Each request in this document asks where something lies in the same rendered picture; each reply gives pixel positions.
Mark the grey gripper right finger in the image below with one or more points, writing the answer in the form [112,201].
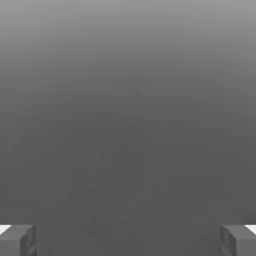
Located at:
[240,242]

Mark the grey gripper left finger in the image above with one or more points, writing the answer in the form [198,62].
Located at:
[16,241]

